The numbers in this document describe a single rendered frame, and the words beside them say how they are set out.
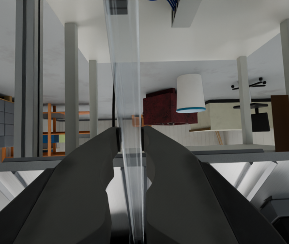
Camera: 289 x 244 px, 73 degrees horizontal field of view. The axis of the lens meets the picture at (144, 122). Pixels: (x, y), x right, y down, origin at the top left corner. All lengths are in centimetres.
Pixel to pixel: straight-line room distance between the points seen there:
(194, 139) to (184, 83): 720
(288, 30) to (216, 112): 499
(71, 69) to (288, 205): 55
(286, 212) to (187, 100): 287
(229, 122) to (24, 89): 554
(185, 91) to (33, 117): 281
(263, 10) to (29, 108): 64
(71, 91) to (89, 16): 21
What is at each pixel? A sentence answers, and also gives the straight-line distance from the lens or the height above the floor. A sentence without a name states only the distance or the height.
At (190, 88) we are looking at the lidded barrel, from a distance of 313.
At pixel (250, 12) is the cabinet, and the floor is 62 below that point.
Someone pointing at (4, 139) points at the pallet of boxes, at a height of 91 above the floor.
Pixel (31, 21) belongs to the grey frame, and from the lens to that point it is 52.
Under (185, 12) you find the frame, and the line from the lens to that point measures 54.
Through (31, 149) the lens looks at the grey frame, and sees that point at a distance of 46.
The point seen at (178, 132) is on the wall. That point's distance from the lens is 996.
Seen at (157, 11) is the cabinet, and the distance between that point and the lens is 60.
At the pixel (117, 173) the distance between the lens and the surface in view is 18.
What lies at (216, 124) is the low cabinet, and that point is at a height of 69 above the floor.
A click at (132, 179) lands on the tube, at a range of 17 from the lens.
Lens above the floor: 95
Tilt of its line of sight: 4 degrees down
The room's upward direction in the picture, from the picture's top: 178 degrees clockwise
